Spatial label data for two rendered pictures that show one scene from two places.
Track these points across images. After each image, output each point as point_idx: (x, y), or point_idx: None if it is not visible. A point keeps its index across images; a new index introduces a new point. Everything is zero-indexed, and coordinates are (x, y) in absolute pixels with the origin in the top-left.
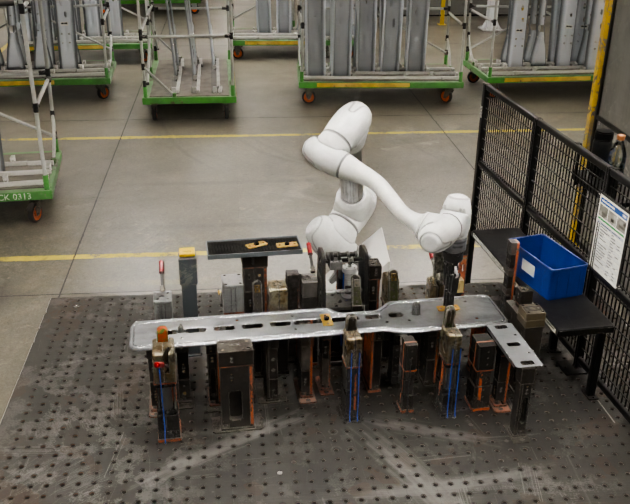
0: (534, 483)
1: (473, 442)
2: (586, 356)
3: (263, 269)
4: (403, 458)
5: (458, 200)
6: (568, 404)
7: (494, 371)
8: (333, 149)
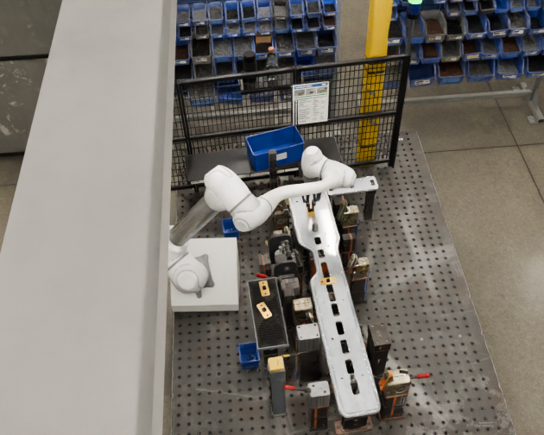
0: (410, 217)
1: (378, 238)
2: None
3: None
4: (398, 273)
5: (319, 151)
6: None
7: None
8: (260, 204)
